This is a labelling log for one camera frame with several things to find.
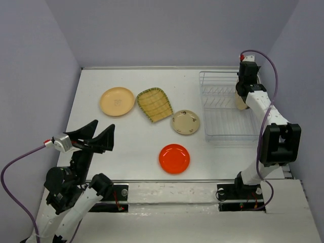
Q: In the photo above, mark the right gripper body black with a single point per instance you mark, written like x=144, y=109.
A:
x=240, y=83

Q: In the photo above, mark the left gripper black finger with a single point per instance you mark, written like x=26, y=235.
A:
x=84, y=134
x=104, y=141

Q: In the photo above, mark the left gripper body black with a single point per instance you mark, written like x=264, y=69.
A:
x=81, y=145

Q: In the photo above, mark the beige painted plate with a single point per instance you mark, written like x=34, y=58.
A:
x=239, y=103

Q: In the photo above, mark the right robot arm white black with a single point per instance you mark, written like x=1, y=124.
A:
x=278, y=141

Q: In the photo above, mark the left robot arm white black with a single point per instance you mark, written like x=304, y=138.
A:
x=69, y=197

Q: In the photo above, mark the round yellow plate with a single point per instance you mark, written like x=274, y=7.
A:
x=117, y=101

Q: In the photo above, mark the green yellow woven-pattern plate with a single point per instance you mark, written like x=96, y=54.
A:
x=155, y=104

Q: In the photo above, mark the orange round plate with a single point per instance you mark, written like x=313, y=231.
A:
x=174, y=159

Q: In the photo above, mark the small beige patterned plate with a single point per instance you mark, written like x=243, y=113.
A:
x=185, y=122

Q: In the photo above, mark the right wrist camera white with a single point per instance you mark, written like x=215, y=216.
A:
x=247, y=58

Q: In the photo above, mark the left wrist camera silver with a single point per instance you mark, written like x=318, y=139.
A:
x=62, y=142

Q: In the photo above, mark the white wire dish rack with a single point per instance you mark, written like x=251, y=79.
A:
x=223, y=121

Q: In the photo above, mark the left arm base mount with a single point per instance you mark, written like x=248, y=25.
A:
x=116, y=202

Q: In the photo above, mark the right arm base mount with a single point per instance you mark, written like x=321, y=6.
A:
x=234, y=199

